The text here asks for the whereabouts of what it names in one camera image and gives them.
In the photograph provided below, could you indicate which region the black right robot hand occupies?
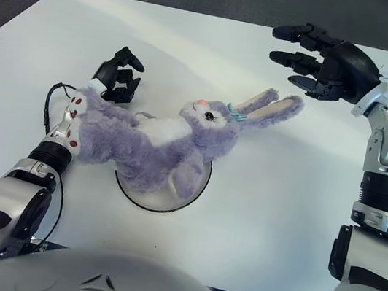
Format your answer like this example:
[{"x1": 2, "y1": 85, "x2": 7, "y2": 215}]
[{"x1": 263, "y1": 17, "x2": 388, "y2": 110}]

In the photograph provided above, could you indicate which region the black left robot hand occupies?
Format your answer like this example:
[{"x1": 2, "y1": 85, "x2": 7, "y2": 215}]
[{"x1": 86, "y1": 42, "x2": 150, "y2": 107}]

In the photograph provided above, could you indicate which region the purple plush bunny doll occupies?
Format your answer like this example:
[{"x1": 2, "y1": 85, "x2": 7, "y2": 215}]
[{"x1": 56, "y1": 57, "x2": 306, "y2": 217}]

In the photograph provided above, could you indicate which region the white plate with black rim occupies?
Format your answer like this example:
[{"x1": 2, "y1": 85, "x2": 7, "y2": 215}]
[{"x1": 109, "y1": 144, "x2": 214, "y2": 219}]

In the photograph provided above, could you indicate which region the silver robot torso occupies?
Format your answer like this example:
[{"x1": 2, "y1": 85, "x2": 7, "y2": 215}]
[{"x1": 0, "y1": 232, "x2": 259, "y2": 291}]

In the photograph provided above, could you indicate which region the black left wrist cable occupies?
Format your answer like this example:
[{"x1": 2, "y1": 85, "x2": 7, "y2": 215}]
[{"x1": 40, "y1": 80, "x2": 79, "y2": 138}]

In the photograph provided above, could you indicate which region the thin black elbow cable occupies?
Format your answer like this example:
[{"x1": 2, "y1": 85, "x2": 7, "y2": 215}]
[{"x1": 30, "y1": 172, "x2": 68, "y2": 250}]

